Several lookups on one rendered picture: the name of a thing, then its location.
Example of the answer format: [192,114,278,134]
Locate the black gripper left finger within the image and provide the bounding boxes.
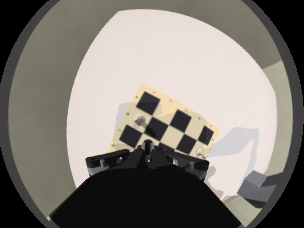
[85,143,146,176]

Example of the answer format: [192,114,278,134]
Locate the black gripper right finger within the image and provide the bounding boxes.
[150,143,210,182]

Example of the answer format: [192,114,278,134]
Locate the black and tan chessboard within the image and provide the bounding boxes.
[106,83,219,160]

